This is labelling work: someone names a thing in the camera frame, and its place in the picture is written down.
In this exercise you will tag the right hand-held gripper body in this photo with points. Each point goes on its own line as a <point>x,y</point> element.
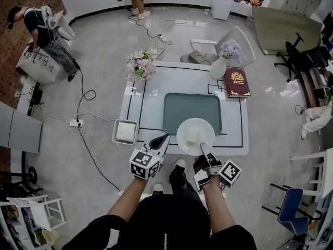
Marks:
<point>230,172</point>

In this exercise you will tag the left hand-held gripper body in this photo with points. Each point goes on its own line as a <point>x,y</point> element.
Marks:
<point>144,164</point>

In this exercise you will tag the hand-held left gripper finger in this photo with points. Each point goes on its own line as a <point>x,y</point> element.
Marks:
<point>156,138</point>
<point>166,147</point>

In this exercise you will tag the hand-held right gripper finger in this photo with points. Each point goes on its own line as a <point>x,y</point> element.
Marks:
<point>208,152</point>

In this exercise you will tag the white round plate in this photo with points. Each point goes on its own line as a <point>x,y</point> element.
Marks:
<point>205,129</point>

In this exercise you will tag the white cube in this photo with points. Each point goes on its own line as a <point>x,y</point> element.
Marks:
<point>192,135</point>

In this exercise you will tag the person's right forearm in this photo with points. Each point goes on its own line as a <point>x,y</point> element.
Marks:
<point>218,207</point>

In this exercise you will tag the person's left forearm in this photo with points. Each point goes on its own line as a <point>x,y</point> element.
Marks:
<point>127,202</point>

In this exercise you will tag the person's right hand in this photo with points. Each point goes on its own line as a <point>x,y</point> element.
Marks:
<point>200,164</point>

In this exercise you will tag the person's right shoe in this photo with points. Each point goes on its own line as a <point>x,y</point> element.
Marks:
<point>180,163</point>

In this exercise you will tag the person's shoe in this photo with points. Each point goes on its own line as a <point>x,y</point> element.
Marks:
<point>158,187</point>
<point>180,163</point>

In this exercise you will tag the person's left shoe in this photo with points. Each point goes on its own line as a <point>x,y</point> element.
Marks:
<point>158,187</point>

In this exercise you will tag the white square block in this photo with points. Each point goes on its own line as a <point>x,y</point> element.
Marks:
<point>126,131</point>

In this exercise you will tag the white table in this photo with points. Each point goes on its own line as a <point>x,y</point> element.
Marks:
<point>234,129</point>

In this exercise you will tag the person's black trousers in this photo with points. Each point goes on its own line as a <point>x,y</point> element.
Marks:
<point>182,181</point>

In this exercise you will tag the green tray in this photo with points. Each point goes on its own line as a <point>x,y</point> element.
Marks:
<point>182,108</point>

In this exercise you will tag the white square container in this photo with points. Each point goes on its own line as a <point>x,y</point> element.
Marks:
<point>114,137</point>

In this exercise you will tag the person's black shirt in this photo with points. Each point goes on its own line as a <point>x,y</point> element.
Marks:
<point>166,223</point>

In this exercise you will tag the blue chair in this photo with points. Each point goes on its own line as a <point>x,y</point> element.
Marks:
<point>294,210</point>

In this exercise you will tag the red hardcover book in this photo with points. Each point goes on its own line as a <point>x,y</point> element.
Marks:
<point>236,83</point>

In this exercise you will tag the pink flower bouquet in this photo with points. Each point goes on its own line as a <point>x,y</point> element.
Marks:
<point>141,64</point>

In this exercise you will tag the white power strip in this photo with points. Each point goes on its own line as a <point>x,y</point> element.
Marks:
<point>76,122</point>
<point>162,38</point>

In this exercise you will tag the grey box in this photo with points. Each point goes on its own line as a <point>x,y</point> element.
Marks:
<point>195,56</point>

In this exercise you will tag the white desk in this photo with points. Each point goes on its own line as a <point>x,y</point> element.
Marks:
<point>328,170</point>

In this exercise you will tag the purple flower bouquet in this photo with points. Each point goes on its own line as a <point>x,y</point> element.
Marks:
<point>231,49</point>

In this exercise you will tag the black wheeled cart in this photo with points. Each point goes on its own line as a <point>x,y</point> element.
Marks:
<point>32,174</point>

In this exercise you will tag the white shelf rack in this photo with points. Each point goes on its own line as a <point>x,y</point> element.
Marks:
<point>39,212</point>

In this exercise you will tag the brown wooden bench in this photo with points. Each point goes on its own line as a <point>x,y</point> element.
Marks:
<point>313,87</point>

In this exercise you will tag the white chair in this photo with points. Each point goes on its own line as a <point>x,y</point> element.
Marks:
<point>235,36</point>

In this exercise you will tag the cream bucket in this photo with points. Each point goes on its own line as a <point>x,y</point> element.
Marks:
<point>49,237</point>

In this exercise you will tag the black rack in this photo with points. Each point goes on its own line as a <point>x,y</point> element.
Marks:
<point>36,98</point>

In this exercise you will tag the grey panel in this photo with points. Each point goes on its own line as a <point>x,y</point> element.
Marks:
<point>20,129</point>

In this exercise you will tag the black office chair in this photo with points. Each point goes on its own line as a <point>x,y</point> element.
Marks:
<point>292,53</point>

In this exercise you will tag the white cabinet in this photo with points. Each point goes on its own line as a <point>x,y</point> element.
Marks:
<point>39,73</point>

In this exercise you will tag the beige board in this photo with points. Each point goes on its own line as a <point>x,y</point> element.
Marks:
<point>281,27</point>

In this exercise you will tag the white water dispenser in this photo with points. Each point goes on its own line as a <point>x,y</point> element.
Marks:
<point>222,1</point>

